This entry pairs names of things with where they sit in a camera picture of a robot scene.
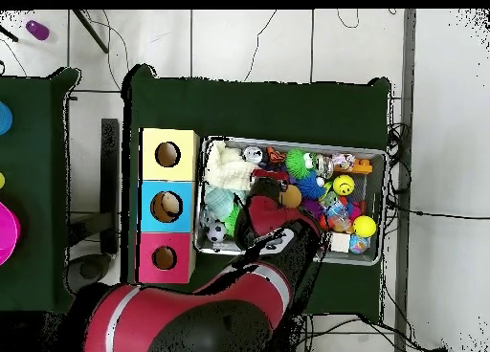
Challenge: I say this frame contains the orange striped tiger plush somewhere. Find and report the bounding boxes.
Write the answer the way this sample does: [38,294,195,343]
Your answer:
[266,145,287,165]

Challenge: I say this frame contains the wooden box with three holes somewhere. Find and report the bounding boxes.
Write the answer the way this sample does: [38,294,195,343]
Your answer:
[135,127,201,285]

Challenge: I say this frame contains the shallow clear mesh bin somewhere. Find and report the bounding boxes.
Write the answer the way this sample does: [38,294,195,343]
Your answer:
[192,134,390,267]

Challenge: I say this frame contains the silver crushed can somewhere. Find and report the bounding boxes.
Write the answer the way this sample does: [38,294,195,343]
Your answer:
[241,145,264,165]

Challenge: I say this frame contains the green fuzzy toy with eyes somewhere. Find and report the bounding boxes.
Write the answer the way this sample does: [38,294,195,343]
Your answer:
[284,148,316,178]

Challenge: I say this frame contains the toy hamburger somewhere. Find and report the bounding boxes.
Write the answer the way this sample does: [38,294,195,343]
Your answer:
[278,184,303,209]

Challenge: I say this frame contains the cream waffle cloth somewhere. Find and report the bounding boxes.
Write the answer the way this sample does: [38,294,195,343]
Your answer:
[205,140,261,190]

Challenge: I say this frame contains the blue fuzzy toy with eyes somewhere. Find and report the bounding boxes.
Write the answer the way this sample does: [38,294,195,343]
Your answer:
[296,171,327,201]

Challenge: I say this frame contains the purple spiky ball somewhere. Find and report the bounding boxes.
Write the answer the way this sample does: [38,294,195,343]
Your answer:
[301,198,324,219]

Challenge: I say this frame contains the yellow smiley face ball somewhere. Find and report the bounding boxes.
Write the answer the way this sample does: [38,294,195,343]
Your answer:
[331,174,356,197]

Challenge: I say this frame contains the small black white soccer ball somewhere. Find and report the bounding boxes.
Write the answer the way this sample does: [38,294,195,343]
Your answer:
[205,220,229,243]

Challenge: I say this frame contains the plain yellow ball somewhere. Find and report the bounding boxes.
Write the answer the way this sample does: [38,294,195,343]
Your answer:
[351,214,378,238]

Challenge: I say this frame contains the black upright panel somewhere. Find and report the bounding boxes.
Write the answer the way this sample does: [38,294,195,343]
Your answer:
[100,118,121,255]

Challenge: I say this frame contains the black rod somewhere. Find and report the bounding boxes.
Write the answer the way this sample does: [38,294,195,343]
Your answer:
[72,9,110,55]

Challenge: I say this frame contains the dark green side table cloth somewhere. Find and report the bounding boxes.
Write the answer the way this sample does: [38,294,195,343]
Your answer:
[0,66,89,315]

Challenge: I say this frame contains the magenta plastic bowl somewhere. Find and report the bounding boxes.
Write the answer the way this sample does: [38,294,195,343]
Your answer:
[0,200,21,267]

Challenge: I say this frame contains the blue plastic cup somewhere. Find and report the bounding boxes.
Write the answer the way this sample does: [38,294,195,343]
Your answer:
[0,100,13,136]

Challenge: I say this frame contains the purple bottle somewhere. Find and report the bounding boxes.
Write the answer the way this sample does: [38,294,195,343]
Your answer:
[25,19,51,42]

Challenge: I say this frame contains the black cable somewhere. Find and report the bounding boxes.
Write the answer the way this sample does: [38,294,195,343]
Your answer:
[386,198,490,221]

